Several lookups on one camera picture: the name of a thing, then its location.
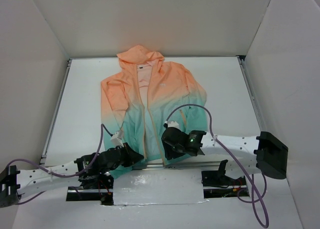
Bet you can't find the orange and teal hooded jacket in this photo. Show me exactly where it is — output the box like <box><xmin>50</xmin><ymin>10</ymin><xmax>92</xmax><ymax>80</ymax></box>
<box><xmin>100</xmin><ymin>45</ymin><xmax>208</xmax><ymax>166</ymax></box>

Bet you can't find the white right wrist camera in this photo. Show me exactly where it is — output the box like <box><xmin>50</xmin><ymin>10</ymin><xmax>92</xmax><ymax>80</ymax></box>
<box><xmin>163</xmin><ymin>120</ymin><xmax>180</xmax><ymax>130</ymax></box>

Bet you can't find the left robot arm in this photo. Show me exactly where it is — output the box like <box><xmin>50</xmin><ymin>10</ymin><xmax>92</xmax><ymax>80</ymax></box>
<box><xmin>0</xmin><ymin>143</ymin><xmax>144</xmax><ymax>208</ymax></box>

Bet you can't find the white taped front panel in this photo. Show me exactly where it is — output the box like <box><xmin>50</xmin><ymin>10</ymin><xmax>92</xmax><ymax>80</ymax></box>
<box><xmin>113</xmin><ymin>169</ymin><xmax>205</xmax><ymax>206</ymax></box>

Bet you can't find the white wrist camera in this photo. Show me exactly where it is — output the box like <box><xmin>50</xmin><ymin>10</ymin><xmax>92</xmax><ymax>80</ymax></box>
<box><xmin>163</xmin><ymin>120</ymin><xmax>180</xmax><ymax>130</ymax></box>
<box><xmin>110</xmin><ymin>130</ymin><xmax>124</xmax><ymax>147</ymax></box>

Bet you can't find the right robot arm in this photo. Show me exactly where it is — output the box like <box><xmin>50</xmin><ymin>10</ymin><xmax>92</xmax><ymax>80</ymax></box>
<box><xmin>161</xmin><ymin>127</ymin><xmax>289</xmax><ymax>185</ymax></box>

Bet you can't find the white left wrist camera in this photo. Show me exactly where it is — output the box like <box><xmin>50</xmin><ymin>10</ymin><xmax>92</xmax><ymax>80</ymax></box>
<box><xmin>110</xmin><ymin>130</ymin><xmax>124</xmax><ymax>147</ymax></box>

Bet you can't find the aluminium table frame rail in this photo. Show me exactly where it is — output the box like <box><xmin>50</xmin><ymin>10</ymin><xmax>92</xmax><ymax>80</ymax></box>
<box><xmin>236</xmin><ymin>55</ymin><xmax>266</xmax><ymax>131</ymax></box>

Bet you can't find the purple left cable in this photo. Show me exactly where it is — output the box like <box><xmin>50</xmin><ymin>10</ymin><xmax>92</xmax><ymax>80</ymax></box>
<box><xmin>7</xmin><ymin>123</ymin><xmax>118</xmax><ymax>205</ymax></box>

